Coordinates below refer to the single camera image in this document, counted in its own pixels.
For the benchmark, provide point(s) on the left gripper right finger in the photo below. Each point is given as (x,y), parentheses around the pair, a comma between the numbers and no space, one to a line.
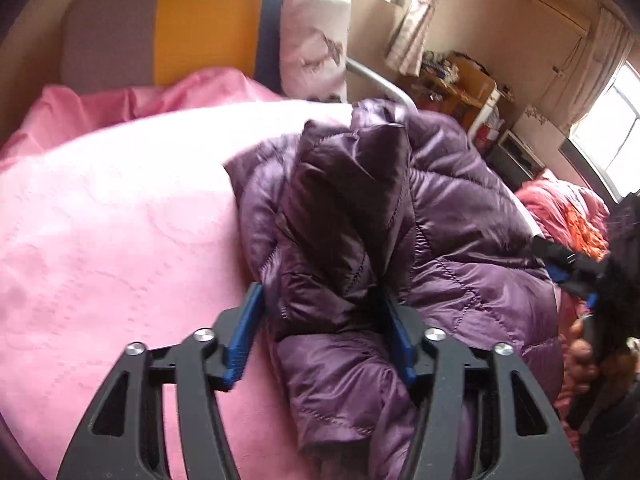
(487,404)

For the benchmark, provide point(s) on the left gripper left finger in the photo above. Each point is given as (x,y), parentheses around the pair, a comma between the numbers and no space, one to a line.
(155,401)

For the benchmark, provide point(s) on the purple quilted down jacket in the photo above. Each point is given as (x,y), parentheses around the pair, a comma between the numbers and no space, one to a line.
(395,201)

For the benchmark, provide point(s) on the person right hand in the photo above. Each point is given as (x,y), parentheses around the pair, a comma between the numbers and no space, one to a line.
(582,368)

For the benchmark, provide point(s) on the red ruffled blanket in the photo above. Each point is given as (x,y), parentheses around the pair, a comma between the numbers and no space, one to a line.
(572,224)

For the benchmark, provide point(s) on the side window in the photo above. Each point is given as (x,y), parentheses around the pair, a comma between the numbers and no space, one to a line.
(603,147)

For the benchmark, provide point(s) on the pink dotted bed quilt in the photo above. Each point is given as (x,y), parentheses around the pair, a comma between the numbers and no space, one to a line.
(119,223)

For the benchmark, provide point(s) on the side window curtain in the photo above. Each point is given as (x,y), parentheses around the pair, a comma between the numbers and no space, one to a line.
(607,48)

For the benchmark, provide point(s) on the cluttered wooden desk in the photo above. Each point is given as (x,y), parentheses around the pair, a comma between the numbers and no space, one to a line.
(455,85)

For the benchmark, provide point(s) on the right pink patterned curtain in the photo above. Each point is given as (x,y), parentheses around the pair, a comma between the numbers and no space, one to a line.
(406,45)

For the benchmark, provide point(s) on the grey yellow blue headboard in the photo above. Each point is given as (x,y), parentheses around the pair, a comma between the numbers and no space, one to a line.
(113,44)

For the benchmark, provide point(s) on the white deer print pillow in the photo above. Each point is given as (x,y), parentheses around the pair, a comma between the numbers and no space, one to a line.
(313,49)

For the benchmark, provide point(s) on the wall air conditioner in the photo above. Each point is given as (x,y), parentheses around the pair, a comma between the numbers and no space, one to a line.
(567,14)

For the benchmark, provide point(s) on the white metal bed rail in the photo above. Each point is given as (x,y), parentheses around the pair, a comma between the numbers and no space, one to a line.
(391,91)

